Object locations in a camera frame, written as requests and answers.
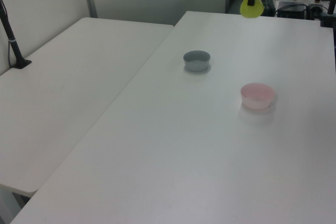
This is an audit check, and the pink bowl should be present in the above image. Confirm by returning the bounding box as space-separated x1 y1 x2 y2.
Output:
240 82 276 110

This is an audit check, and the black electronics box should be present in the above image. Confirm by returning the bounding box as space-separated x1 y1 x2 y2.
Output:
277 1 308 19

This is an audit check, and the black clamp stand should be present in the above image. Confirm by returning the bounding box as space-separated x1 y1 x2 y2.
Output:
319 0 336 28

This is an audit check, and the black camera stand pole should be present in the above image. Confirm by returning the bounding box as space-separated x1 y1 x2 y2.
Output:
0 0 33 70

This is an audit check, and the grey bowl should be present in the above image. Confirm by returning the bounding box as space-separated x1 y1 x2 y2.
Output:
183 50 212 72

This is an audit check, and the black box with green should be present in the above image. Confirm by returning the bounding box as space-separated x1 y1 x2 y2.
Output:
259 0 276 17

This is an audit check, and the green pear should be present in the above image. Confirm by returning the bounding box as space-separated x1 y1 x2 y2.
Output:
239 0 265 19

